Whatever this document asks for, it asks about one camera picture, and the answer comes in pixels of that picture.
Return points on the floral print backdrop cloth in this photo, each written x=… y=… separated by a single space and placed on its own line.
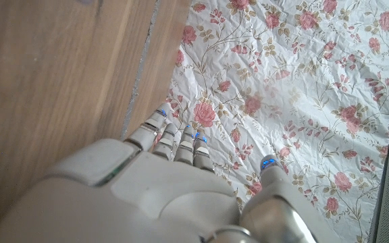
x=299 y=101

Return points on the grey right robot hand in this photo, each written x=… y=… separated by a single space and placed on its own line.
x=167 y=206

